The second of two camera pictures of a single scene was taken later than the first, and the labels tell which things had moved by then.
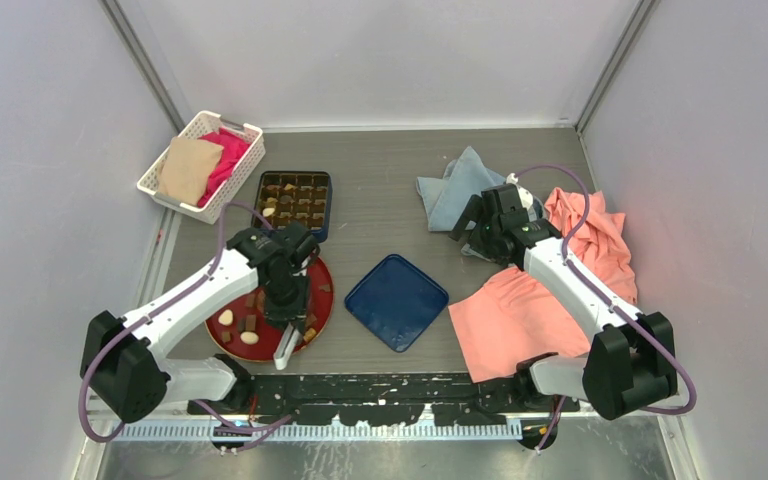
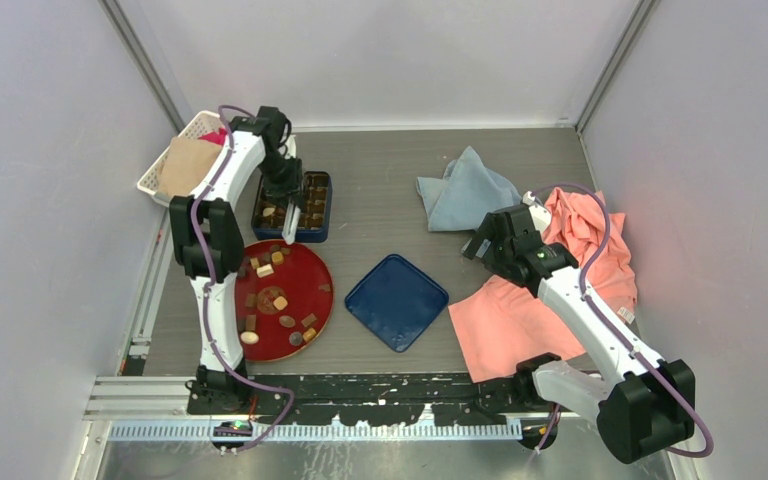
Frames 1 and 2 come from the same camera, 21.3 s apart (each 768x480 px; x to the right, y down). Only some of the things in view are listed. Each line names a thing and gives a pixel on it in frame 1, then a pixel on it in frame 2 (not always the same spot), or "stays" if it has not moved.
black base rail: x=377 y=399 stays
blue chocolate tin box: x=285 y=197 stays
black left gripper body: x=287 y=301 -> x=282 y=175
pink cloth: x=508 y=321 stays
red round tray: x=244 y=330 stays
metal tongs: x=285 y=345 -> x=293 y=218
